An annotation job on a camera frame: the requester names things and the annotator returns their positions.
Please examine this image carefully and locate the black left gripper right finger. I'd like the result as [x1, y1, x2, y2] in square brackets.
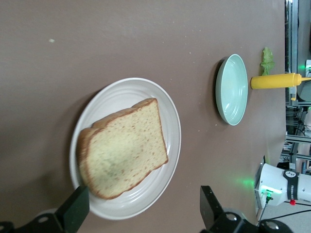
[199, 185, 258, 233]

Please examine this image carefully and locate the beige plate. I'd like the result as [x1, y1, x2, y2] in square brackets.
[69, 77, 182, 221]

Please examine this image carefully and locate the green lettuce leaf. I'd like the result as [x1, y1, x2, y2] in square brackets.
[259, 47, 276, 76]

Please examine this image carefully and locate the toasted bread slice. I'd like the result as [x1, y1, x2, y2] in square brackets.
[76, 98, 169, 200]

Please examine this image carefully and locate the yellow squeeze bottle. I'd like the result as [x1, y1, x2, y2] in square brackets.
[250, 72, 311, 102]

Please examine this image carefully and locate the aluminium frame structure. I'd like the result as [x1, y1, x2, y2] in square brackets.
[284, 0, 311, 170]

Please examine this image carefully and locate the mint green plate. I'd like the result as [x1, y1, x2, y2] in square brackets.
[215, 53, 249, 126]

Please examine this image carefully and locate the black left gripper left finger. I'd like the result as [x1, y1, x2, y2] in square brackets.
[33, 186, 90, 233]

